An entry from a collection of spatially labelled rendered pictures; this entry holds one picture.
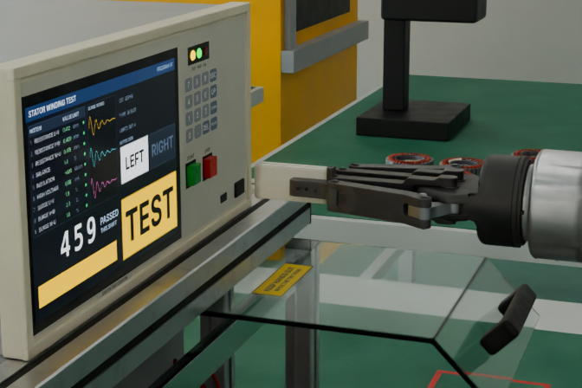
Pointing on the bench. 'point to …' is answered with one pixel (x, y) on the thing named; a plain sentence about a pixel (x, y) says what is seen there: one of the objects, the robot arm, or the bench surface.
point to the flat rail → (208, 355)
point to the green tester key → (193, 174)
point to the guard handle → (511, 313)
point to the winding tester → (144, 49)
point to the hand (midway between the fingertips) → (294, 182)
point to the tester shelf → (160, 302)
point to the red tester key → (210, 166)
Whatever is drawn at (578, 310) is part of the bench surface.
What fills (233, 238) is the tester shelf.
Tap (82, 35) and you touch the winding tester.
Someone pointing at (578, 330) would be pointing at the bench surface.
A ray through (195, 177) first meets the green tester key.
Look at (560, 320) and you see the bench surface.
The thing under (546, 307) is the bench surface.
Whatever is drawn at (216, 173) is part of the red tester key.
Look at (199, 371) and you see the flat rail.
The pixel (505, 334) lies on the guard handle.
